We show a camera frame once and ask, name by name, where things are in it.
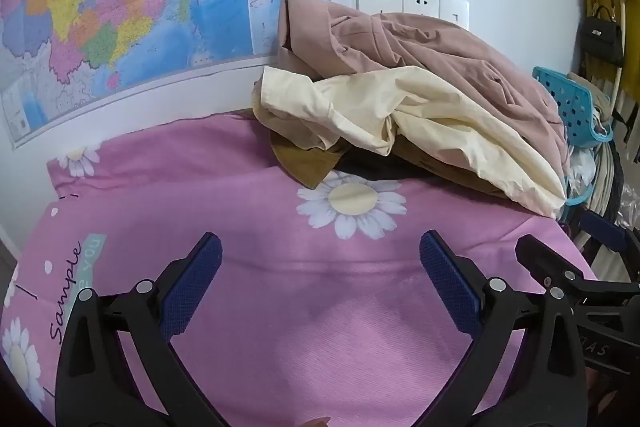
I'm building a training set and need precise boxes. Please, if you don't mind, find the black handbag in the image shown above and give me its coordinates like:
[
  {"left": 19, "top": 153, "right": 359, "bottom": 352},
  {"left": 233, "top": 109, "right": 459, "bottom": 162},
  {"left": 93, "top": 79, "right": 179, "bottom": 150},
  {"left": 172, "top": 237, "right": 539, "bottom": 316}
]
[{"left": 577, "top": 5, "right": 626, "bottom": 68}]

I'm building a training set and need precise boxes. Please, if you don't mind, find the white wall switch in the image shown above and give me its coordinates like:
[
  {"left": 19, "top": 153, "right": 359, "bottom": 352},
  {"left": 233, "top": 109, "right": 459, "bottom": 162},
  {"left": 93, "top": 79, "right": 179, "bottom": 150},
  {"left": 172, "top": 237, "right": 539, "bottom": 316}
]
[{"left": 439, "top": 0, "right": 471, "bottom": 30}]

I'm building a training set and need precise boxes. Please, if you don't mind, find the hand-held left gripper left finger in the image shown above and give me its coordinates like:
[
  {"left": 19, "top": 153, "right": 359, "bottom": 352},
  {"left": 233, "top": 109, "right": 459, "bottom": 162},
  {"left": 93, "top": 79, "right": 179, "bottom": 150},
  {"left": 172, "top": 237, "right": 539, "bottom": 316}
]
[{"left": 55, "top": 233, "right": 229, "bottom": 427}]

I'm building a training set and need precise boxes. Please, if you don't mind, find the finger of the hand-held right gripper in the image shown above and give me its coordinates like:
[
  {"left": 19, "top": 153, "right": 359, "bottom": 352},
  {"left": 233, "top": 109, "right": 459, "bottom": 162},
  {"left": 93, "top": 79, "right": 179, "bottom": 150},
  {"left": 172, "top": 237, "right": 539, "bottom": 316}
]
[
  {"left": 580, "top": 211, "right": 629, "bottom": 253},
  {"left": 515, "top": 234, "right": 586, "bottom": 293}
]

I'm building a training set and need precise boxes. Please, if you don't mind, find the yellow hanging garment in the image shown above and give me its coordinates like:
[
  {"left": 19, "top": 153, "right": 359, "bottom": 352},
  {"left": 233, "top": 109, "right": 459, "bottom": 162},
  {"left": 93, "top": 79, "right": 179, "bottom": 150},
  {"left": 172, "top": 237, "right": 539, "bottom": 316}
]
[{"left": 585, "top": 0, "right": 640, "bottom": 118}]

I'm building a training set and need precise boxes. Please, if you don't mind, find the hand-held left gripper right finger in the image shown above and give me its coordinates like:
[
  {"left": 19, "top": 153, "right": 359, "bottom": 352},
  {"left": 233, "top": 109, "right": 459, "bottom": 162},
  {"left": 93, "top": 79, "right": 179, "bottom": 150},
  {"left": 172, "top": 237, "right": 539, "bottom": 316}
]
[{"left": 415, "top": 231, "right": 587, "bottom": 427}]

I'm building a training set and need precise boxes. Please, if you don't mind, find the dusty pink coat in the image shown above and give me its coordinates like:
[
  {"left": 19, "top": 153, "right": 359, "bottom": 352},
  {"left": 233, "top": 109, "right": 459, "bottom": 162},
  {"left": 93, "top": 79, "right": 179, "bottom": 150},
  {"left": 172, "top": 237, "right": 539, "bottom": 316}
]
[{"left": 278, "top": 0, "right": 571, "bottom": 180}]

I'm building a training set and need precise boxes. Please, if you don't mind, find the mustard brown garment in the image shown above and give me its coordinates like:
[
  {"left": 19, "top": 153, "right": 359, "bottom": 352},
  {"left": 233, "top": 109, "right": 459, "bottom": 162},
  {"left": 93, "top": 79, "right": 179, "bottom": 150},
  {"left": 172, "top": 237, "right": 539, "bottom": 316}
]
[{"left": 251, "top": 82, "right": 506, "bottom": 195}]

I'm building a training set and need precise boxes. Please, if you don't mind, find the blue plastic basket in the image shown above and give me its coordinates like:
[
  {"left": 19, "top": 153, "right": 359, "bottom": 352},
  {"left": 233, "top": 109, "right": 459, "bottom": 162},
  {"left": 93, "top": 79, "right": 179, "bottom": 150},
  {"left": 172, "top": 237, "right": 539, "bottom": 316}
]
[{"left": 532, "top": 66, "right": 615, "bottom": 148}]

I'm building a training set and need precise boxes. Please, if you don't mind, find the pink daisy print bedsheet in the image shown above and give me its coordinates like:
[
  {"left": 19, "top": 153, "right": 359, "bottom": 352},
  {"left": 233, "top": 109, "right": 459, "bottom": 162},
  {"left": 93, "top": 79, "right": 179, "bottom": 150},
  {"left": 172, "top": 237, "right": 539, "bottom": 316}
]
[{"left": 0, "top": 111, "right": 601, "bottom": 427}]

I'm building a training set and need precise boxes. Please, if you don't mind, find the colourful wall map poster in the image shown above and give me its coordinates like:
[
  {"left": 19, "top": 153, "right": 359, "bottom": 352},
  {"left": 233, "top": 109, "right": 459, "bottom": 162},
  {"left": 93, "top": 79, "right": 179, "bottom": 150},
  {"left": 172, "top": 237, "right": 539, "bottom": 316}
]
[{"left": 0, "top": 0, "right": 332, "bottom": 150}]

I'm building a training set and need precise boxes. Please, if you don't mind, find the cream garment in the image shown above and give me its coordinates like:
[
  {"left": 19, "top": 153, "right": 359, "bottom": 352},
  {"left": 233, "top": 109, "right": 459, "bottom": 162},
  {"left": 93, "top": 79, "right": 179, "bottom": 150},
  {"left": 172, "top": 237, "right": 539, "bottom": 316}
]
[{"left": 260, "top": 66, "right": 568, "bottom": 220}]

